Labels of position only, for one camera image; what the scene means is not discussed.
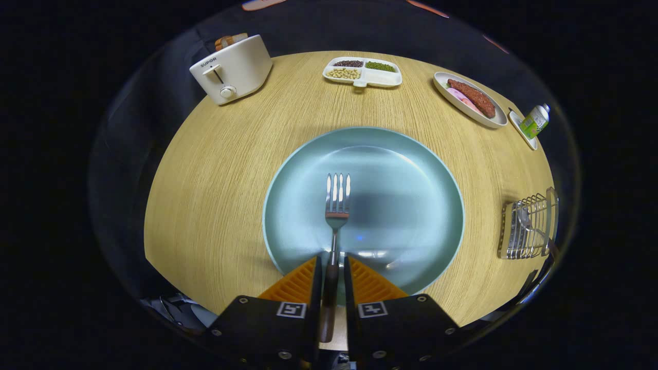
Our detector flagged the wooden handle fork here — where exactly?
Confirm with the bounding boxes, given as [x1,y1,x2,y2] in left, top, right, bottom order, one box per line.
[318,173,352,344]

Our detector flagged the brown steak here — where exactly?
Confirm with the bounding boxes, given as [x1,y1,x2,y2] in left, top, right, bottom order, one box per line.
[447,78,497,119]

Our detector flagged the cream dinner plate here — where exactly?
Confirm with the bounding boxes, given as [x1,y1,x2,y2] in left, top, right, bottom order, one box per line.
[433,71,508,129]

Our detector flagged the green label metal bottle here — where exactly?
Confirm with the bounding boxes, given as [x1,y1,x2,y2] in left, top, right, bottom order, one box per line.
[519,103,551,140]

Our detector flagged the metal wire basket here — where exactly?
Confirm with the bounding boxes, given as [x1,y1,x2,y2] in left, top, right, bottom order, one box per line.
[497,187,559,260]

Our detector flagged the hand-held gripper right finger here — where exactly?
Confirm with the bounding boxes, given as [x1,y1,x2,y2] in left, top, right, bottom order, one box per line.
[343,254,463,370]

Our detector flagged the white square coaster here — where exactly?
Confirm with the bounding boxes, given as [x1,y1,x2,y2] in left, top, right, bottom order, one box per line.
[508,109,538,151]

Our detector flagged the pink ham slices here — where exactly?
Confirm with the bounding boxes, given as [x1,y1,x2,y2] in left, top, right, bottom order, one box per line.
[446,87,484,116]

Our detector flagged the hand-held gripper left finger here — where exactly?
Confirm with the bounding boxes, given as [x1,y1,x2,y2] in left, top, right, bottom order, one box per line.
[203,255,323,370]

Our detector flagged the white divided tray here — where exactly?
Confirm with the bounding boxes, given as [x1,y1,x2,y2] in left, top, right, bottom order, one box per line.
[322,57,403,88]

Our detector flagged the white toaster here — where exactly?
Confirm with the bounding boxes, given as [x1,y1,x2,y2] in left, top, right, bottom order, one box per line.
[189,34,273,106]

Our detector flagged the wooden handle spoon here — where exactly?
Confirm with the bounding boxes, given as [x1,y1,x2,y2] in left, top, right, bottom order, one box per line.
[516,205,560,257]

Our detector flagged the light teal plate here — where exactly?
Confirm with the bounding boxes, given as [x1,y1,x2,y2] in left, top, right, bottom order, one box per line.
[262,126,466,296]

